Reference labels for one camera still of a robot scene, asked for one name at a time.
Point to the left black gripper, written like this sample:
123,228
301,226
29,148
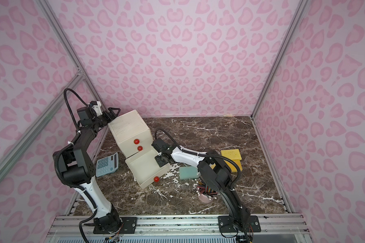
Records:
106,115

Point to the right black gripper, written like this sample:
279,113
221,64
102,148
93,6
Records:
159,150

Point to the cream plastic drawer cabinet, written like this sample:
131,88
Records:
128,125

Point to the light mint sponge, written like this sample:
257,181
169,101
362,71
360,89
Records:
186,173

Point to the yellow sponge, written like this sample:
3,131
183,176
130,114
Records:
232,154

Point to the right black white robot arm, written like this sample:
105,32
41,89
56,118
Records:
218,173

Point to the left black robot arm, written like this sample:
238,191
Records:
75,168

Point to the light blue calculator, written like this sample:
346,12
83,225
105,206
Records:
107,165

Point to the bundle of coloured pencils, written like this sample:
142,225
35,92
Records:
202,188

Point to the pink pencil cup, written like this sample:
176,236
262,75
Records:
206,198

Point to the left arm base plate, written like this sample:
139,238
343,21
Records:
110,225

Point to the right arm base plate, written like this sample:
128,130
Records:
228,224

